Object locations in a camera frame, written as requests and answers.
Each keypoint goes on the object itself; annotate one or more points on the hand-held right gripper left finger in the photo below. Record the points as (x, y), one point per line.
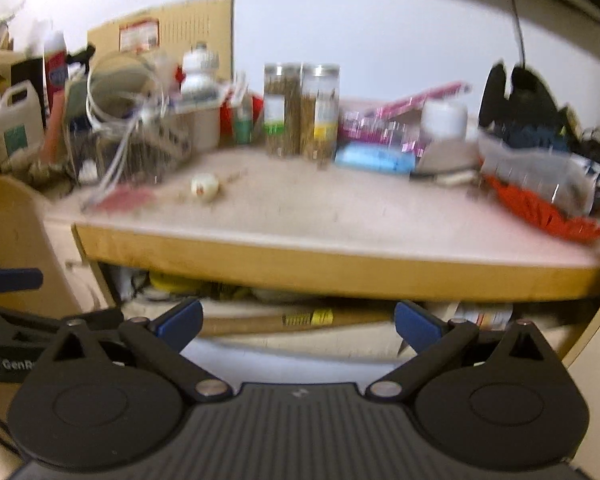
(182, 321)

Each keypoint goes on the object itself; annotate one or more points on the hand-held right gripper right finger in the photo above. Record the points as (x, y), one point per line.
(416, 329)

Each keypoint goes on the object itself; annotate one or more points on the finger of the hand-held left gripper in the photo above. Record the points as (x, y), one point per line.
(11, 280)

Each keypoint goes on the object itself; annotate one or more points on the wooden stick with yellow label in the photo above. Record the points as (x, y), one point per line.
(280, 322)

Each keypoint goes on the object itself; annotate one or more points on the red card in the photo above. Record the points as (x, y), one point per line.
(125, 200)

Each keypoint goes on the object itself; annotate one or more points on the small white ball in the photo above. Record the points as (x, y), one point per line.
(205, 187)

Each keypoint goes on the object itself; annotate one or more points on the white plastic jug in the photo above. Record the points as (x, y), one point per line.
(11, 122)

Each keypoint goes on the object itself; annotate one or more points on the red plastic basket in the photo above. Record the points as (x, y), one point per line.
(545, 210)

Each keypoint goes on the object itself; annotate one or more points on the blue pouch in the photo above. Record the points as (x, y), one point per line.
(375, 158)

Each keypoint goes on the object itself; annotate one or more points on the clear plastic container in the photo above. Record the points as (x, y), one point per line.
(535, 172)

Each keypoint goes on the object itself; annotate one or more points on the small green bottle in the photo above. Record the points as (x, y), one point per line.
(242, 126)

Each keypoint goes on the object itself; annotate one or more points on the red and white spray can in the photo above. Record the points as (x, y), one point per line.
(55, 77)

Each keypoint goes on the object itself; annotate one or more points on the pink packaging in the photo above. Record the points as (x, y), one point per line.
(395, 120)

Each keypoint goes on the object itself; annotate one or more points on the white round jar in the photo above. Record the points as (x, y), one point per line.
(445, 118)

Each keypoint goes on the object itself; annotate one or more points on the red container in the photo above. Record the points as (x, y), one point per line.
(234, 110)

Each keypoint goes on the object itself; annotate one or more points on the glass jar with green label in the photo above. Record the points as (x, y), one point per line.
(281, 110)

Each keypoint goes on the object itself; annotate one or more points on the glass jar with yellow label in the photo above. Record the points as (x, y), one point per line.
(320, 112)

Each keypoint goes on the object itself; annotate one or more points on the black bag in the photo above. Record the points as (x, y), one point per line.
(525, 105)

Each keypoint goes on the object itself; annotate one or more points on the white plastic bottle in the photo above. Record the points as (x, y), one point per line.
(198, 71)

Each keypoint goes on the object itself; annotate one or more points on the cardboard box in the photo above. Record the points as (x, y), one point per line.
(180, 25)

